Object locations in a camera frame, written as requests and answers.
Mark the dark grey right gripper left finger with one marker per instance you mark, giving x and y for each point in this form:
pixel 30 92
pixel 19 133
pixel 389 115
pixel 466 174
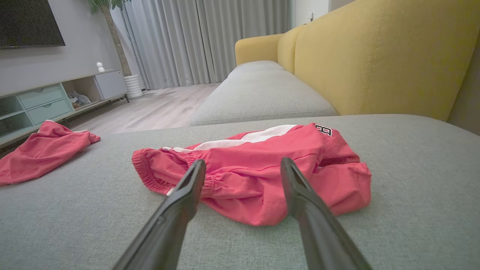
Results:
pixel 176 210

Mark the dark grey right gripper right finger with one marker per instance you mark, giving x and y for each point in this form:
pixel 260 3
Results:
pixel 315 217

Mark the red shorts with white stripe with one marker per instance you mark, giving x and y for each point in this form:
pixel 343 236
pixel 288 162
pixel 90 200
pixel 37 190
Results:
pixel 243 168

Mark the red jersey with striped trim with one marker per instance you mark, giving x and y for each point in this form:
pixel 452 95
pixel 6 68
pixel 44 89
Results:
pixel 37 153

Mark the large grey sofa seat cushion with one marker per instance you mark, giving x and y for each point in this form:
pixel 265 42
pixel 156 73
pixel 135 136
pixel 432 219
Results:
pixel 412 187

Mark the white ribbed plant pot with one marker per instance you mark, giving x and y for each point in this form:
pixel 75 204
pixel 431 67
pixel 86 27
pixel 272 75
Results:
pixel 134 86

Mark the grey plush toy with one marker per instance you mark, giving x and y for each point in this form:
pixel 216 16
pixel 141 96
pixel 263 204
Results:
pixel 79 99

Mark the small white figurine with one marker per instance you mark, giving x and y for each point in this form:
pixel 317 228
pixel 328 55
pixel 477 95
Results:
pixel 100 66

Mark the white and mint TV cabinet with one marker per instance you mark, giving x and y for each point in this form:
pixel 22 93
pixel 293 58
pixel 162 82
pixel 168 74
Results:
pixel 45 107

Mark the grey pleated curtain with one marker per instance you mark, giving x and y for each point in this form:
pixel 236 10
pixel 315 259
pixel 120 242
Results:
pixel 187 41

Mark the green potted tree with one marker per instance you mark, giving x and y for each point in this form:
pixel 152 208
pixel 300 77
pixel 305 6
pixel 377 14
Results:
pixel 118 45

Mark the white wall switch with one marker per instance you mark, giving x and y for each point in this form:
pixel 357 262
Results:
pixel 311 16

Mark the black wall television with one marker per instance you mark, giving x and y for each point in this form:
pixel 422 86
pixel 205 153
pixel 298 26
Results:
pixel 26 22

